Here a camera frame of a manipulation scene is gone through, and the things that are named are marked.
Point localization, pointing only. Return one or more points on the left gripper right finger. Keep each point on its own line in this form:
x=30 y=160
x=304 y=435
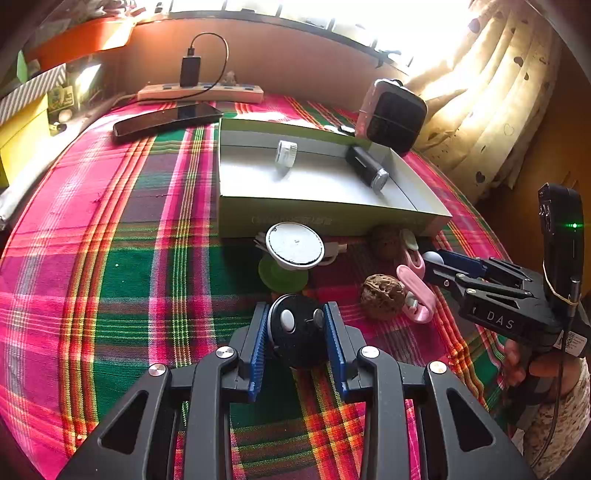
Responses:
x=457 y=437

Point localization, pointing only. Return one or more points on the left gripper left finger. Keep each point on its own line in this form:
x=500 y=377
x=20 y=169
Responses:
x=137 y=438

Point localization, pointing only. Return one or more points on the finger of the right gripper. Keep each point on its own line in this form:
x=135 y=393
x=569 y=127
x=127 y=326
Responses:
x=450 y=279
x=491 y=269

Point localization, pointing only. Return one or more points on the pink clip with green pad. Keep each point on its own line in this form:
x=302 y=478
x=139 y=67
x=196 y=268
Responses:
x=411 y=255

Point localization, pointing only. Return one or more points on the pink earphone case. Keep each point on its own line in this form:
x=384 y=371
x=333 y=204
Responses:
x=420 y=301

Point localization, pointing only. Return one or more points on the brown walnut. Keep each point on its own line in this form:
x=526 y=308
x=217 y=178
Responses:
x=385 y=242
x=382 y=296

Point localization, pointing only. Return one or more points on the black disc with magnets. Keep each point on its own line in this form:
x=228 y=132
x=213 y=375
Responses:
x=296 y=331

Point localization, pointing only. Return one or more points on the white green spool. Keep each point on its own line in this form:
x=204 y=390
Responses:
x=290 y=250

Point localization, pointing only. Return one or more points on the white ball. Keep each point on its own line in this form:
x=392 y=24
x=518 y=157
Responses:
x=433 y=257

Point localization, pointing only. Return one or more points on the person's right hand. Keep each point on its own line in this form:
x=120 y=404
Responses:
x=565 y=375

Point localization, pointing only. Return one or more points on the cream heart curtain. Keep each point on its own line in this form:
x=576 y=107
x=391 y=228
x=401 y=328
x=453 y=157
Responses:
x=487 y=92

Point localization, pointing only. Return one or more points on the pink black mini heater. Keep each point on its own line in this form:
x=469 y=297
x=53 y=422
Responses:
x=391 y=115

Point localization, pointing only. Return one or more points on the plaid tablecloth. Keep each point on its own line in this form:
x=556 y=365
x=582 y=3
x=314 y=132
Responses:
x=115 y=264

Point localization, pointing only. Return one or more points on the small black heater plug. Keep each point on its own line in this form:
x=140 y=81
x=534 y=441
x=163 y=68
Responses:
x=347 y=130

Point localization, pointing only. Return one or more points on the green shallow cardboard box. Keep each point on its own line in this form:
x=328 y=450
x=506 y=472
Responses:
x=321 y=190

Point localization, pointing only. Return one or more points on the white power strip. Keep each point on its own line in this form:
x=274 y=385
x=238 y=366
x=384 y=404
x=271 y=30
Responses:
x=242 y=93

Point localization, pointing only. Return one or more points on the white plug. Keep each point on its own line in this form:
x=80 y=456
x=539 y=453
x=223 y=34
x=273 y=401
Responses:
x=229 y=79

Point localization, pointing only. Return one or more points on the black smartphone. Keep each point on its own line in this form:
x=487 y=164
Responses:
x=160 y=121

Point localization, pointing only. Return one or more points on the yellow box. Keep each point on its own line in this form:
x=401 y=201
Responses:
x=21 y=137

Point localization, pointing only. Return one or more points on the black charger adapter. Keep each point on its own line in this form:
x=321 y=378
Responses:
x=189 y=71

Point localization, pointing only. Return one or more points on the striped box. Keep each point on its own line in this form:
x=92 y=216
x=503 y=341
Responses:
x=25 y=94

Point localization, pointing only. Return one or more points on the dark green box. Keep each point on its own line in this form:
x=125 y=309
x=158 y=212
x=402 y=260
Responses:
x=21 y=69

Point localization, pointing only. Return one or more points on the orange planter tray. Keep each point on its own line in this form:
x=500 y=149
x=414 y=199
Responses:
x=82 y=40

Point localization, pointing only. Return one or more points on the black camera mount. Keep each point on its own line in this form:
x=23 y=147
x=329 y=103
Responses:
x=562 y=225

